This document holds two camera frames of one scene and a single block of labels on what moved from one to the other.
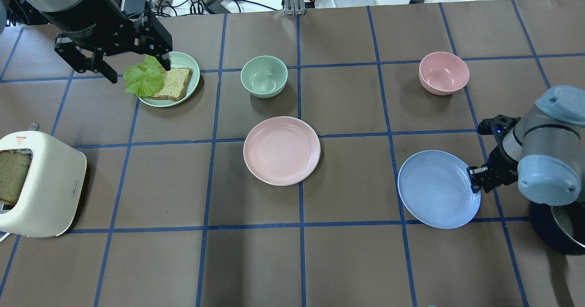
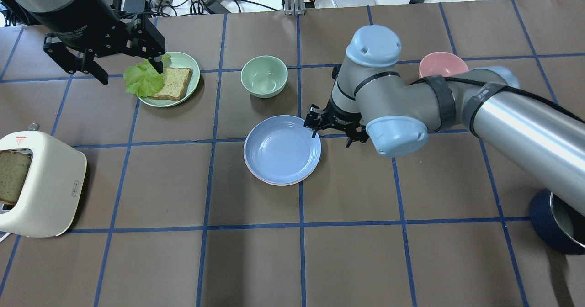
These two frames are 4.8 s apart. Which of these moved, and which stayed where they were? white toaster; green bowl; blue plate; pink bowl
Moved: blue plate
Stayed: green bowl; white toaster; pink bowl
